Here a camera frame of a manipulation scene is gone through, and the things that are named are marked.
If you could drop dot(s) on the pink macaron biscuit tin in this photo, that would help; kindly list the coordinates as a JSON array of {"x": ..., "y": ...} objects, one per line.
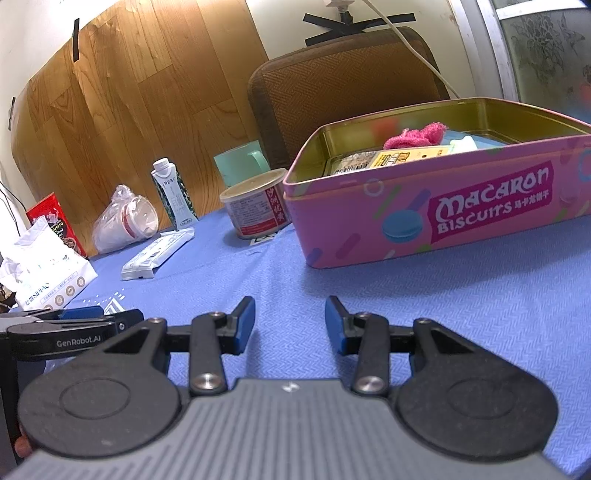
[{"x": 541, "y": 176}]

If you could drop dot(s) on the plastic bag of cups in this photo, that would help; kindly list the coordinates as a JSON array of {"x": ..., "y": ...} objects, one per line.
[{"x": 128, "y": 219}]

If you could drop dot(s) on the teal plastic mug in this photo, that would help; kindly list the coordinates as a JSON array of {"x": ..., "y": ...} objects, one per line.
[{"x": 241, "y": 163}]

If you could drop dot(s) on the white wet wipe packet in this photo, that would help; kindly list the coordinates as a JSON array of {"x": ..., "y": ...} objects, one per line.
[{"x": 144, "y": 264}]

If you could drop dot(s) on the frosted glass window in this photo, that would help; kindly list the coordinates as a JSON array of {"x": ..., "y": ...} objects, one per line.
[{"x": 535, "y": 52}]

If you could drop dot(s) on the red cardboard box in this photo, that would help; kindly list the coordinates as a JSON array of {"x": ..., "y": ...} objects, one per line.
[{"x": 51, "y": 210}]

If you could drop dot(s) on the pink knitted ball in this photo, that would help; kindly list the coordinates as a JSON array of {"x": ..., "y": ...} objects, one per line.
[{"x": 431, "y": 135}]

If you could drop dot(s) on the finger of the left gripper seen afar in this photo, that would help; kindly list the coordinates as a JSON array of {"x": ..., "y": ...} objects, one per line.
[{"x": 123, "y": 319}]

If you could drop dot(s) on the person left hand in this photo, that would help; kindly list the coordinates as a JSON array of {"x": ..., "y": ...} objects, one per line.
[{"x": 22, "y": 446}]

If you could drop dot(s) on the white tissue pack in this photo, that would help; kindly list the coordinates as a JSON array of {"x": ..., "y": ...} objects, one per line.
[{"x": 42, "y": 271}]

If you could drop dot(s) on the round paper food tub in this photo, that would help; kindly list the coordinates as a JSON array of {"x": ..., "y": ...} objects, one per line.
[{"x": 256, "y": 206}]

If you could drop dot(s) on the blue tablecloth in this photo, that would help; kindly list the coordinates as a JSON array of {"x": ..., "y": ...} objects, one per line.
[{"x": 524, "y": 296}]

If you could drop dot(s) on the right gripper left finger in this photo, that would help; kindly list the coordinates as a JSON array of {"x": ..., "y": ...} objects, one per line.
[{"x": 213, "y": 335}]

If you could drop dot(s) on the green patterned packet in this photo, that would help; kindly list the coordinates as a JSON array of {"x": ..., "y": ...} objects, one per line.
[{"x": 350, "y": 162}]

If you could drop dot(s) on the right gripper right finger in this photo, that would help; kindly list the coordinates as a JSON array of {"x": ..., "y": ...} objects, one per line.
[{"x": 366, "y": 335}]

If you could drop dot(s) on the blue pencil case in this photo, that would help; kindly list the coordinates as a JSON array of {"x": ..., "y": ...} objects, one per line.
[{"x": 461, "y": 142}]

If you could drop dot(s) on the green white drink carton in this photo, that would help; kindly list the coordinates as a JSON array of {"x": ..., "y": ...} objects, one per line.
[{"x": 173, "y": 194}]

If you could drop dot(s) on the yellow card packet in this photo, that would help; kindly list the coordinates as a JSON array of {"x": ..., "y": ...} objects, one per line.
[{"x": 393, "y": 157}]

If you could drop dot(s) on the wooden board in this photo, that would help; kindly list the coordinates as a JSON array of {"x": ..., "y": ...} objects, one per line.
[{"x": 143, "y": 80}]

